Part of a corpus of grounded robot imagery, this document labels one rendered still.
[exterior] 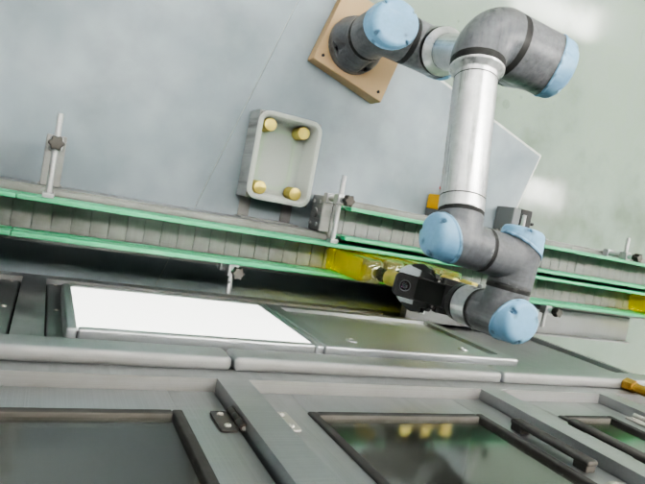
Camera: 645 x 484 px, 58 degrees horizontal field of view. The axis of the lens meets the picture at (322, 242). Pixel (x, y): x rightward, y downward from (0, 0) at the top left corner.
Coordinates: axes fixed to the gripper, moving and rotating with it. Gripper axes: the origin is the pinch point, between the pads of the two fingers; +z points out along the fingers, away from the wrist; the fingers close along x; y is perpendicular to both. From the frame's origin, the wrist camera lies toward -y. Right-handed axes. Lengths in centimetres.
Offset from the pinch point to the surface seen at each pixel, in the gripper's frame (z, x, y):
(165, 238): 30, -6, -44
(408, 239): 30.5, 10.2, 20.2
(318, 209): 32.2, 10.9, -8.1
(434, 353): -13.5, -11.6, 4.0
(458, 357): -13.6, -11.4, 10.0
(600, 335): 31, -2, 107
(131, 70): 43, 30, -60
